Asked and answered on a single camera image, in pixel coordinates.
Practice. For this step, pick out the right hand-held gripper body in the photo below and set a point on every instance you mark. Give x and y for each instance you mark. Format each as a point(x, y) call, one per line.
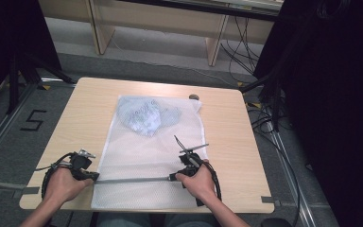
point(190, 164)

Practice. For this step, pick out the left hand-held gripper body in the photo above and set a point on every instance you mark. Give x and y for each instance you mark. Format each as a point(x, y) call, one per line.
point(80, 164)

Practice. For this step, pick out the white mesh laundry bag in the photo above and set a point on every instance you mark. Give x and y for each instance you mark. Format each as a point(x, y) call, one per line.
point(145, 157)

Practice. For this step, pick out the person's right hand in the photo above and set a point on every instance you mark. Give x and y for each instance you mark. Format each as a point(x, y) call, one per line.
point(200, 184)

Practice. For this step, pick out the person's left hand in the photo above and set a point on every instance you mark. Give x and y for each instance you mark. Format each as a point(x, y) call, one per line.
point(61, 186)

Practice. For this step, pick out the person's legs in jeans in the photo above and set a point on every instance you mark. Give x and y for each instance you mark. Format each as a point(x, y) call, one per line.
point(119, 220)

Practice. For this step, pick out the light blue printed garment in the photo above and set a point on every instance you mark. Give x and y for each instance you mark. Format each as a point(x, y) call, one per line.
point(148, 116)

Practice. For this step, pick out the dark round table grommet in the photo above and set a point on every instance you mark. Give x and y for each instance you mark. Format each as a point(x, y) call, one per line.
point(194, 96)

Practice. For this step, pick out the grey tape strip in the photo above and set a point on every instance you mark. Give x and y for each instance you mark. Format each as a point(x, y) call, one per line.
point(269, 200)

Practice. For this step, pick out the black metal stand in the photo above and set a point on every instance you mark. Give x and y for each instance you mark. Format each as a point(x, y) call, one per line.
point(272, 101)

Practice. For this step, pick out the dark round object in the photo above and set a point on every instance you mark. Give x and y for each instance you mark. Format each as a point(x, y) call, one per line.
point(277, 222)

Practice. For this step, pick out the black tripod stand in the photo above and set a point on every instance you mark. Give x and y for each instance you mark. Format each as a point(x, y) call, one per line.
point(28, 72)

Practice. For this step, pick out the black curtain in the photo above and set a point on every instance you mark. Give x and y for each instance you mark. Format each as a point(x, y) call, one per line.
point(12, 38)
point(334, 94)

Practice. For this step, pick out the light wooden desk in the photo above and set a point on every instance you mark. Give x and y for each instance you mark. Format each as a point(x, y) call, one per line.
point(157, 22)

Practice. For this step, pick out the metal floor rail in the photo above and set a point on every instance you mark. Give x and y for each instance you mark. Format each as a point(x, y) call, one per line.
point(3, 129)
point(291, 176)

